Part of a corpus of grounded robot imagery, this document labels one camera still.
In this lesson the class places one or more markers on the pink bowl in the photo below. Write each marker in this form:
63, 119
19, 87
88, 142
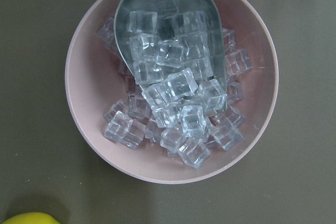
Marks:
93, 84

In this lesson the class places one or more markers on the clear plastic ice cubes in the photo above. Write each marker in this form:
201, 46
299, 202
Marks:
181, 80

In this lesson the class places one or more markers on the metal ice scoop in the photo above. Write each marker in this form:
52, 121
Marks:
147, 1

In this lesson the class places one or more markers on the yellow lemon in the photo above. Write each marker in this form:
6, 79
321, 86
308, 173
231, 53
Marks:
32, 218

